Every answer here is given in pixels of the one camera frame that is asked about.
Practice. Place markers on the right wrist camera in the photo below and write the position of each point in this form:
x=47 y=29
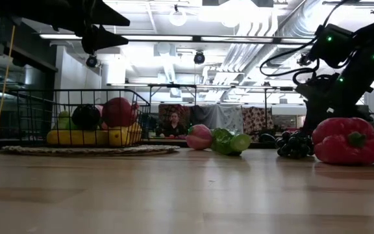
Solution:
x=331 y=45

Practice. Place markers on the floral patterned cloth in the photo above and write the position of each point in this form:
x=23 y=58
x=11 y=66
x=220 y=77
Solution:
x=255 y=120

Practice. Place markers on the black metal rack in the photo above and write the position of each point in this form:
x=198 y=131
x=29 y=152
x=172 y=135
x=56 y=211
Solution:
x=174 y=85

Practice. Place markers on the green pear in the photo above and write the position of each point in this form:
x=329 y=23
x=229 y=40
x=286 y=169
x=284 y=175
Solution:
x=64 y=120

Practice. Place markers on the small pink peach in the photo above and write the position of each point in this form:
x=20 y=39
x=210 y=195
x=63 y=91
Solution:
x=98 y=109

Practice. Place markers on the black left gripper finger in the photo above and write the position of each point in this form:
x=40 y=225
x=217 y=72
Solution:
x=110 y=18
x=102 y=39

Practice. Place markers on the white cloth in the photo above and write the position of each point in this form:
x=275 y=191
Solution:
x=230 y=118

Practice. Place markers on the dark purple grape bunch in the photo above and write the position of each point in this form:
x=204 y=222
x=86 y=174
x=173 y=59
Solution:
x=294 y=146

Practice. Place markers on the red bell pepper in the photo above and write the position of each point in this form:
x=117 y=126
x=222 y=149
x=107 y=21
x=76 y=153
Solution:
x=343 y=143

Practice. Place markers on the black ceiling spotlight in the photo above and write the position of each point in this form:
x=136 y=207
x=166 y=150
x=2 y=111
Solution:
x=199 y=58
x=304 y=59
x=92 y=61

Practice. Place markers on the long green leafy vegetable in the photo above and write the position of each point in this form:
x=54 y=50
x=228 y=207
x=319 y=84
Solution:
x=229 y=143

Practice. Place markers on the pink peach with green leaf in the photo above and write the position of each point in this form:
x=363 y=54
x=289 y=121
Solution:
x=199 y=138

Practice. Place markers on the black plum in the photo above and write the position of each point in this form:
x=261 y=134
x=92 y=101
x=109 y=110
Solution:
x=85 y=117

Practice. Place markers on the dark red mandala cloth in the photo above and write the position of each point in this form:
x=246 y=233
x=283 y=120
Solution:
x=166 y=110

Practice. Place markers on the round woven placemat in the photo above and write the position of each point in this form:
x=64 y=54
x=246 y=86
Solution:
x=93 y=150

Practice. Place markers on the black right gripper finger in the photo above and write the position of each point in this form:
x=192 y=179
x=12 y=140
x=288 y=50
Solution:
x=307 y=125

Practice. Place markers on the dark red round fruit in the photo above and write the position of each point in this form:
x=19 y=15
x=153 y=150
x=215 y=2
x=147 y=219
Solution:
x=119 y=112

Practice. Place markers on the grey cloth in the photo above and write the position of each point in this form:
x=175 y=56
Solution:
x=206 y=115

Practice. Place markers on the yellow banana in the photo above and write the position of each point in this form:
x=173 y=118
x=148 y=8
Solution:
x=76 y=137

